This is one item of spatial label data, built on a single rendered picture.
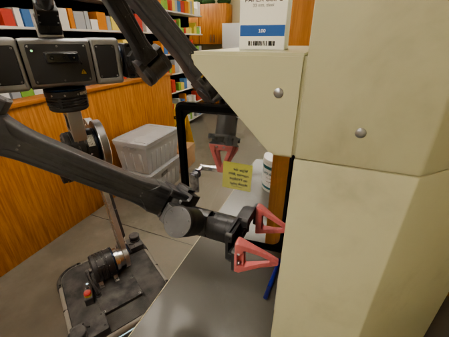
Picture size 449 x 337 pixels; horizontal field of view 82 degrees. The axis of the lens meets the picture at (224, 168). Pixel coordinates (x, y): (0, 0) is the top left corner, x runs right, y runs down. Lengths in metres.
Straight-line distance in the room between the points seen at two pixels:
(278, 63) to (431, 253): 0.29
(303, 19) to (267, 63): 0.38
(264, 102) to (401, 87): 0.11
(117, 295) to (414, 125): 1.60
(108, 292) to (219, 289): 1.07
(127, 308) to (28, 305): 0.80
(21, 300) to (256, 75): 2.19
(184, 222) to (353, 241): 0.28
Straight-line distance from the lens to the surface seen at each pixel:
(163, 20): 0.69
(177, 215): 0.48
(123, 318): 1.62
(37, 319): 2.14
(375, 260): 0.34
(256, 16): 0.32
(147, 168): 2.62
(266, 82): 0.26
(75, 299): 1.80
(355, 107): 0.26
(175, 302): 0.73
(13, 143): 0.51
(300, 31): 0.63
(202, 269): 0.79
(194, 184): 0.69
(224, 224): 0.52
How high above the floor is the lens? 1.52
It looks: 26 degrees down
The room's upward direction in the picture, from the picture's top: straight up
